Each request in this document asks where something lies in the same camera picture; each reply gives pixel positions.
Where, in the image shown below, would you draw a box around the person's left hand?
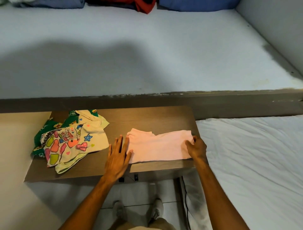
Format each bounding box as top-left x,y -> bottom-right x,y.
103,135 -> 134,184

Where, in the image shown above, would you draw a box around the person's right hand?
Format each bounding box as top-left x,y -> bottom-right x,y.
185,136 -> 208,162

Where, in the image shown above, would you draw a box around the pink garment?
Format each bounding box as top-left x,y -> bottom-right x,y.
126,128 -> 195,164

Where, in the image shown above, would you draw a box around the person's left forearm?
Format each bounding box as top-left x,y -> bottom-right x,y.
58,176 -> 114,230

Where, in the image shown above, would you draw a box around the person's right forearm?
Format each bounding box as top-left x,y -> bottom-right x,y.
194,158 -> 251,230

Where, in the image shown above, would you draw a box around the cream shirt with colourful print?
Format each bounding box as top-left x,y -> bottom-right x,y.
40,110 -> 110,174

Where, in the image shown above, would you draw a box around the green printed garment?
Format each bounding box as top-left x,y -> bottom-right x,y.
32,110 -> 99,159

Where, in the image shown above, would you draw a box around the white bed sheet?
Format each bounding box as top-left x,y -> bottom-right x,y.
183,115 -> 303,230

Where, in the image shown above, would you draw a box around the beige shorts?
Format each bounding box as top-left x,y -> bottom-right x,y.
111,217 -> 177,230

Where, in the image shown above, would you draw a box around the grey mattress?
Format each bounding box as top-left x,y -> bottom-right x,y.
0,3 -> 303,100

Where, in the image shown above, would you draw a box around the red garment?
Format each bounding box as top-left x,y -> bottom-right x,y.
85,0 -> 157,14

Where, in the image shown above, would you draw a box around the blue pillow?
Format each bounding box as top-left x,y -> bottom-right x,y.
157,0 -> 241,12

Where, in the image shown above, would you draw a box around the blue folded cloth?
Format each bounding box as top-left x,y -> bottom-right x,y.
9,0 -> 86,9

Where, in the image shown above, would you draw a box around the dark bed frame rail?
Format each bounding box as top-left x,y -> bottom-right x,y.
0,89 -> 303,121

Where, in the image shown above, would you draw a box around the black cable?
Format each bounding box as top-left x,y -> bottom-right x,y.
181,176 -> 191,230

